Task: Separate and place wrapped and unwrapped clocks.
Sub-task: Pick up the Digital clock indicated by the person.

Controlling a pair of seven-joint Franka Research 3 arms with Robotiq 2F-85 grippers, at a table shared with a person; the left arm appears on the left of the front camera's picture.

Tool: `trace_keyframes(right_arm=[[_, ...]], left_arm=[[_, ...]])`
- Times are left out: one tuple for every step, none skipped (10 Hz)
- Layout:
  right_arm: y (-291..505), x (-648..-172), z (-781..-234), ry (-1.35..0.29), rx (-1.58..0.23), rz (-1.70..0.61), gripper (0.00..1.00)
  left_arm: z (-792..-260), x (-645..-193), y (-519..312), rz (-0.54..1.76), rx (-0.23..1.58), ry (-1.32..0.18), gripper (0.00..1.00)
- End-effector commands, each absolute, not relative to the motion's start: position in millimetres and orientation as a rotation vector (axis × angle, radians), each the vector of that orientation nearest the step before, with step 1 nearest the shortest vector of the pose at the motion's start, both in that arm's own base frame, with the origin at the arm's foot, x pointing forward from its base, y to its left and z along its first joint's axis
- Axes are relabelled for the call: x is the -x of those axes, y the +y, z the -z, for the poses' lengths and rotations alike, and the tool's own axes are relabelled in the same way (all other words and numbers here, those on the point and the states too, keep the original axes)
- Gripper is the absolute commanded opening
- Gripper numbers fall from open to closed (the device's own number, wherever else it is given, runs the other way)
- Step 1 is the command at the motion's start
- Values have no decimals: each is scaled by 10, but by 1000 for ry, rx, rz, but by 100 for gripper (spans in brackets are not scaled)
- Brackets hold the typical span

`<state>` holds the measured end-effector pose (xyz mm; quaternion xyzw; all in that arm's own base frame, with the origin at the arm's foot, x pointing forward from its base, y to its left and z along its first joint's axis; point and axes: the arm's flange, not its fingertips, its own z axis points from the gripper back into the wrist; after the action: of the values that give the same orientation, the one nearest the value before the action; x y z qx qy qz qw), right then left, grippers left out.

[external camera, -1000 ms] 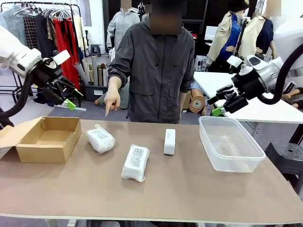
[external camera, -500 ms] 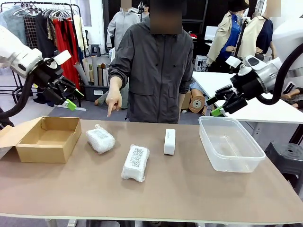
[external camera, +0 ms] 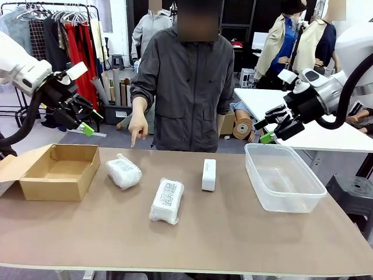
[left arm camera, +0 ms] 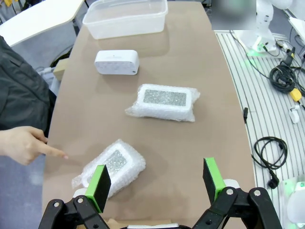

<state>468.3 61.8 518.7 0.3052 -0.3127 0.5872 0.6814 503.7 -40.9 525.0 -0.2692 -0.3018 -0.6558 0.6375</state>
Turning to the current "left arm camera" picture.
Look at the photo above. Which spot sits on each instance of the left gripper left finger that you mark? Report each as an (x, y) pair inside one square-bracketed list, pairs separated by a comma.
[(98, 188)]

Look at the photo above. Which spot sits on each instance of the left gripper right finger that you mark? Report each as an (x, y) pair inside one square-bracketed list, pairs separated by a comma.
[(212, 176)]

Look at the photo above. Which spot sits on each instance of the bubble-wrapped white clock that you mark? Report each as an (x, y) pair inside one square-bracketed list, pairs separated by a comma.
[(126, 164), (164, 101)]

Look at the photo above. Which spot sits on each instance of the small white box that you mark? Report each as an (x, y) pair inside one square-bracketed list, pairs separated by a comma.
[(116, 62)]

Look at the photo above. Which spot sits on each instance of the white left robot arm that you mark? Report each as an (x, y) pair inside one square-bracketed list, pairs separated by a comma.
[(296, 205)]

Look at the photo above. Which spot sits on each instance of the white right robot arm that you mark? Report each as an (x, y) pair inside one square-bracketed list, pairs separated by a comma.
[(263, 26)]

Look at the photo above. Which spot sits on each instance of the person's bare hand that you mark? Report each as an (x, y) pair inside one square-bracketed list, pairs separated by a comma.
[(21, 143)]

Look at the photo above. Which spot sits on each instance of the small black connector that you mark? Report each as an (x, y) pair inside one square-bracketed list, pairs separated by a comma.
[(245, 114)]

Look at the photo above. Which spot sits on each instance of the white plug adapter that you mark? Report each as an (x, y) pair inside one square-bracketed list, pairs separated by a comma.
[(295, 114)]

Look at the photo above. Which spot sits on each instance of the person in dark grey jacket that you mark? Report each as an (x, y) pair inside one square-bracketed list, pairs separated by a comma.
[(21, 90)]

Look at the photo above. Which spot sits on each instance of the clear plastic container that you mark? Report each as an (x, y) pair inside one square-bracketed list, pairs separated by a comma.
[(125, 19)]

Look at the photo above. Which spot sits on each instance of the white side table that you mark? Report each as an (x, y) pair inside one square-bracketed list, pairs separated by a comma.
[(35, 19)]

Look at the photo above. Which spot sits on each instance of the grey slotted robot base plate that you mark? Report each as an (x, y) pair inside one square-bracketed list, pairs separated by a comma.
[(264, 114)]

